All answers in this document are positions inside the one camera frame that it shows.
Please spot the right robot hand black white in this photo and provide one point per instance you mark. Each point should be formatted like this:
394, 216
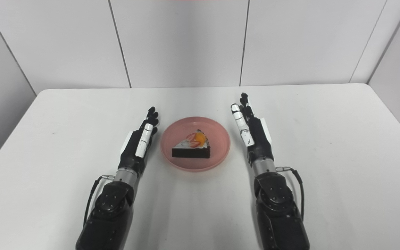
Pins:
253, 133

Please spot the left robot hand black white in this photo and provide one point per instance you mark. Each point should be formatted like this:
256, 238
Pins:
141, 142

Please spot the chocolate cake slice with fruit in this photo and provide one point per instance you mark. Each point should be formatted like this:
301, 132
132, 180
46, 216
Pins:
192, 145

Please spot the pink round plate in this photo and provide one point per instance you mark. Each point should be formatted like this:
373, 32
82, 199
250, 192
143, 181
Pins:
195, 143

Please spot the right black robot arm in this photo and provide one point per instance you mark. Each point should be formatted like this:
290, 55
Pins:
278, 208

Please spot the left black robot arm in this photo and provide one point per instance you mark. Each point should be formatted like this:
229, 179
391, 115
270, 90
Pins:
111, 211

